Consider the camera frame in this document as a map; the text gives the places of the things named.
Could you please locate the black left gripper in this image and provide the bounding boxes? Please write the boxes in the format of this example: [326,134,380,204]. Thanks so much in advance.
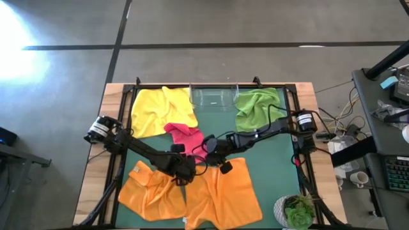
[159,152,197,185]

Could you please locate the pink microfiber towel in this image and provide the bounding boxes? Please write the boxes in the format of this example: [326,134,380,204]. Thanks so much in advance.
[163,122,209,164]

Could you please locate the orange microfiber towel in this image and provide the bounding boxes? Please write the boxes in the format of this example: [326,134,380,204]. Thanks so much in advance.
[118,160,188,222]
[184,157,264,230]

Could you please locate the green microfiber towel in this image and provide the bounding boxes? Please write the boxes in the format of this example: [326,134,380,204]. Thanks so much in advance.
[235,87,288,133]

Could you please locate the yellow microfiber towel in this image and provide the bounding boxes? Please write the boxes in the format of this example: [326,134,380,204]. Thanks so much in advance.
[130,86,199,139]

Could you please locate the clear plastic bin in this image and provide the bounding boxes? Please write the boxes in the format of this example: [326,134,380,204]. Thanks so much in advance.
[189,83,241,113]

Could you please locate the white faceted plant pot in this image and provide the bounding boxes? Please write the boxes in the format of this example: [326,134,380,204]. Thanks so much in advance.
[273,195,298,229]

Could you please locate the green succulent plant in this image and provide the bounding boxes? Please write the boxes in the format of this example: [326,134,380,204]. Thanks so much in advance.
[284,194,316,230]

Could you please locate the white plastic bag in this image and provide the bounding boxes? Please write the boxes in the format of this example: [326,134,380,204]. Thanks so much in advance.
[327,135,360,178]

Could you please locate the black flat bar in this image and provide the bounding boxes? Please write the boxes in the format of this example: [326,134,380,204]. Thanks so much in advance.
[330,135,379,168]

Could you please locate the white mug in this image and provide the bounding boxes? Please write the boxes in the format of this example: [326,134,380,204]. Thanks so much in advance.
[349,171,370,189]

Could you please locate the dark grey desk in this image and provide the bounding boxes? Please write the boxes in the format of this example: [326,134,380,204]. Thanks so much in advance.
[351,67,409,230]

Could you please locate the clear plastic bag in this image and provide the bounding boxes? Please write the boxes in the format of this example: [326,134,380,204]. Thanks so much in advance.
[371,99,405,123]

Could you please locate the black keyboard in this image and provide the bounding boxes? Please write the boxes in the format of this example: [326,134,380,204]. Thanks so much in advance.
[384,155,409,194]

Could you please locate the light blue block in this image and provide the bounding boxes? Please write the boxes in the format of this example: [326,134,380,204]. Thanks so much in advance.
[379,75,399,91]

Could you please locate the black slanted pole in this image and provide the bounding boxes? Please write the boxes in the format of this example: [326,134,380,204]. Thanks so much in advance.
[365,40,409,81]

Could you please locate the black electronic box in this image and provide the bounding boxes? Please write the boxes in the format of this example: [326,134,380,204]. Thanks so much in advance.
[392,68,409,104]

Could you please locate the black table frame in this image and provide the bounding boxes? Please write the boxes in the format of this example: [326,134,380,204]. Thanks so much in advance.
[79,76,348,230]

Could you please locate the floor cable bundle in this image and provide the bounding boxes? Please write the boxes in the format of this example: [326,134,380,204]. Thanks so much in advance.
[315,86,367,142]

